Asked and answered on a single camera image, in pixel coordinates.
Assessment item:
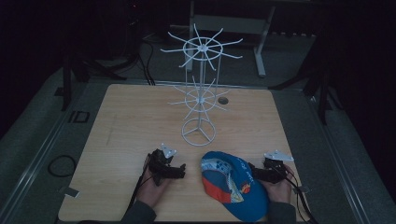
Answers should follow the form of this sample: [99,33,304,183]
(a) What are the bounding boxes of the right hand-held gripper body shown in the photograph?
[257,149,295,185]

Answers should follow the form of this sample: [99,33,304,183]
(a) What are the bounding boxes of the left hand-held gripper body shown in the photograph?
[148,142,178,187]

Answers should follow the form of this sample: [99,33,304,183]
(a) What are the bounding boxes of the blue patterned cap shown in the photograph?
[199,150,271,223]

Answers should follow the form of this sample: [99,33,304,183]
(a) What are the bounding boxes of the person's right hand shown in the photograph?
[259,163,296,205]

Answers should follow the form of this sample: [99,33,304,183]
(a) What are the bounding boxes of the person's left hand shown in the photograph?
[135,174,173,208]

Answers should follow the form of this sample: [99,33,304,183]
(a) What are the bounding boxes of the black metal stand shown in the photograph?
[60,50,128,112]
[269,59,345,126]

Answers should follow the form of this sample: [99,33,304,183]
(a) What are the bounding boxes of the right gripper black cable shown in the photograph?
[281,167,319,224]

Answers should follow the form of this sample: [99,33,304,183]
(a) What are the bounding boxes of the white wire hanger rack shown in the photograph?
[160,23,244,147]

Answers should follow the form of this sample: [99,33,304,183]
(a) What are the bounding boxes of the black background cables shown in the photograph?
[135,38,157,87]

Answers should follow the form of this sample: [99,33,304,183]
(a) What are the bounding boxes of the black looped floor cable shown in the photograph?
[47,154,78,178]

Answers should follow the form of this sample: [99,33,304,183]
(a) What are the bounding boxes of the white metal desk frame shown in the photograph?
[186,0,276,78]

